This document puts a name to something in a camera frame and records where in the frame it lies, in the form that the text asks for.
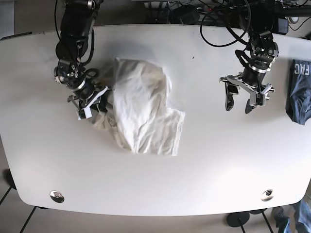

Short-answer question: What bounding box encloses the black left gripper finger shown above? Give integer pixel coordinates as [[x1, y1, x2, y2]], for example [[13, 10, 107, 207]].
[[225, 83, 239, 111], [245, 99, 255, 114]]

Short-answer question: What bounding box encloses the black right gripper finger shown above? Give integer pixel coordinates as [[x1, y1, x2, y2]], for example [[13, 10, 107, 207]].
[[97, 94, 108, 113]]

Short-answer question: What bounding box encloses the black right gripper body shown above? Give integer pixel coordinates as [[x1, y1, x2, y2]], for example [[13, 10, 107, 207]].
[[67, 85, 112, 112]]

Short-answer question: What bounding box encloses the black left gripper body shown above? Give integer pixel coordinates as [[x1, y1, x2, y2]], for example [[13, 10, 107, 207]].
[[219, 72, 275, 100]]

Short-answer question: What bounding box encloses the white printed T-shirt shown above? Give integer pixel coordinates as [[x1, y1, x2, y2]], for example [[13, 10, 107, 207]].
[[90, 58, 185, 156]]

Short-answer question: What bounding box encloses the navy blue T-shirt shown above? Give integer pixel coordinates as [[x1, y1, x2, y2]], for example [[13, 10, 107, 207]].
[[286, 59, 311, 125]]

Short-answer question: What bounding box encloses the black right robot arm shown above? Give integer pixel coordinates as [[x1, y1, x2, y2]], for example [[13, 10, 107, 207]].
[[54, 0, 109, 119]]

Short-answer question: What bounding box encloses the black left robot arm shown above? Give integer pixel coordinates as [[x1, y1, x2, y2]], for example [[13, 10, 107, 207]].
[[203, 0, 279, 114]]

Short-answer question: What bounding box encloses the right silver table grommet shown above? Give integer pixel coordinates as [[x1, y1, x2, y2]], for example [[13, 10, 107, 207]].
[[260, 189, 274, 202]]

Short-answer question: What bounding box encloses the silver table grommet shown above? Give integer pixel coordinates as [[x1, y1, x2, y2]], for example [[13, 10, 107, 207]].
[[260, 189, 274, 202], [50, 190, 65, 203]]

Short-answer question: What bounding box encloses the left silver table grommet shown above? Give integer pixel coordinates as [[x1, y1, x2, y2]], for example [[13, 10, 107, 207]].
[[50, 190, 65, 203]]

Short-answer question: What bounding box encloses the black left table leg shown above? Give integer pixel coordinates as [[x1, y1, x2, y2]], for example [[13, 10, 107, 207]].
[[0, 169, 17, 205]]

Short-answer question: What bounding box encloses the black round stand base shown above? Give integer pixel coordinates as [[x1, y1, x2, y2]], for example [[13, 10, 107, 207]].
[[226, 212, 250, 228]]

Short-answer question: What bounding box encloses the person in blue jeans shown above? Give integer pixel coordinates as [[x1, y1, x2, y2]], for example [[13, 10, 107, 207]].
[[271, 200, 311, 233]]

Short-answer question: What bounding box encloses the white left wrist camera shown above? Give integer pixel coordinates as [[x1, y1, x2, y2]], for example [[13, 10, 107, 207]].
[[249, 92, 266, 107]]

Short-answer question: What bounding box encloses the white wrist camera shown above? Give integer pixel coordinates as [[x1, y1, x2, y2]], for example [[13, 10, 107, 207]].
[[249, 92, 266, 107], [78, 86, 108, 119]]

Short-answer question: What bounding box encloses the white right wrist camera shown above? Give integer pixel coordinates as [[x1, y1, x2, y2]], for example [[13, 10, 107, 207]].
[[78, 86, 108, 119]]

